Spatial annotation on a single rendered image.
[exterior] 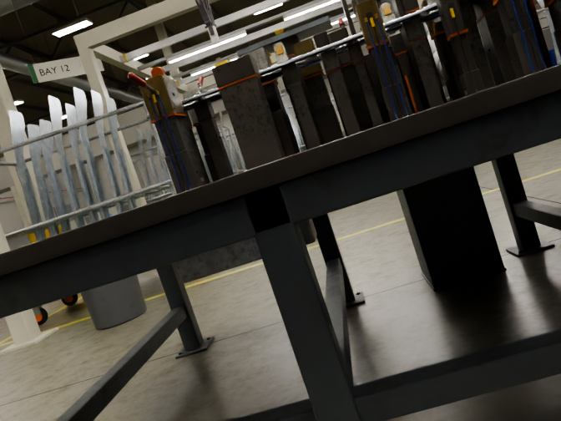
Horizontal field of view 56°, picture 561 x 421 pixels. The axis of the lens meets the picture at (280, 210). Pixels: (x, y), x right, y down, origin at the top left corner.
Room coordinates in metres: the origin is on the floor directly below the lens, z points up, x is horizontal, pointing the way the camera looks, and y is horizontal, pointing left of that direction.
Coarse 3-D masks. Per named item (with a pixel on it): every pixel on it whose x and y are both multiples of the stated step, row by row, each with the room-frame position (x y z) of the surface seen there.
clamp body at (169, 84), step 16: (144, 80) 1.58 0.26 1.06; (160, 80) 1.57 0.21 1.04; (144, 96) 1.58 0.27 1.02; (160, 96) 1.57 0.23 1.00; (176, 96) 1.64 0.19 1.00; (160, 112) 1.57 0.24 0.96; (176, 112) 1.59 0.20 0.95; (160, 128) 1.57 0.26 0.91; (176, 128) 1.58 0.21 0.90; (176, 144) 1.58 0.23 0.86; (192, 144) 1.65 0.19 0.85; (176, 160) 1.57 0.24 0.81; (192, 160) 1.59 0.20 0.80; (176, 176) 1.58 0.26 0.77; (192, 176) 1.57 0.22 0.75; (176, 192) 1.59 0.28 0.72
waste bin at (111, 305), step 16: (96, 288) 3.83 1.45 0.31; (112, 288) 3.85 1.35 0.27; (128, 288) 3.92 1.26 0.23; (96, 304) 3.85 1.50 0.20; (112, 304) 3.85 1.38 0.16; (128, 304) 3.89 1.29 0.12; (144, 304) 4.06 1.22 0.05; (96, 320) 3.89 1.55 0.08; (112, 320) 3.85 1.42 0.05; (128, 320) 3.88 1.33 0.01
